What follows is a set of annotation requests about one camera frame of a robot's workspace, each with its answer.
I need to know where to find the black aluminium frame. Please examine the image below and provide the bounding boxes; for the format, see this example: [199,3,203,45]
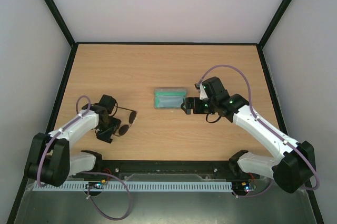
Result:
[5,0,326,224]

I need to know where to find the grey glasses case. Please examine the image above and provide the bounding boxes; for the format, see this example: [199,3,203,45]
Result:
[154,87,187,109]

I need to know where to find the black front mounting rail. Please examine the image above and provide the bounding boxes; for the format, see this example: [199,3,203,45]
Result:
[26,158,308,180]

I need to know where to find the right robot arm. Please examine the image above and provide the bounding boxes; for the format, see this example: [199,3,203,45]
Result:
[181,77,316,193]

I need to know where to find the black round sunglasses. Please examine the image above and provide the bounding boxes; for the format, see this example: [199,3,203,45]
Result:
[110,106,138,137]

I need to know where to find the purple cable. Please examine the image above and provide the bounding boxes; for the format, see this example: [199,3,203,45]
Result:
[199,64,321,200]
[36,95,133,220]

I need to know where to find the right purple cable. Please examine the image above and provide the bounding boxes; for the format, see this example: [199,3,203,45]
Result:
[199,64,321,200]

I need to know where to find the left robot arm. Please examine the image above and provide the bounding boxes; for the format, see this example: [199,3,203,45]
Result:
[24,94,121,187]

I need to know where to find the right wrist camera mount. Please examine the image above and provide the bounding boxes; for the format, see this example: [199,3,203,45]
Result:
[195,83,208,100]

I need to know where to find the light blue slotted cable duct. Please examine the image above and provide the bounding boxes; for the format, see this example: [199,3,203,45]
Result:
[32,181,232,192]

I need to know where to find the light blue cleaning cloth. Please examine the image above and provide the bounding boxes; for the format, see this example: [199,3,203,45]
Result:
[155,95,184,109]

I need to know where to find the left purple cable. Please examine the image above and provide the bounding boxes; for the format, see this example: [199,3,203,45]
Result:
[36,95,133,220]

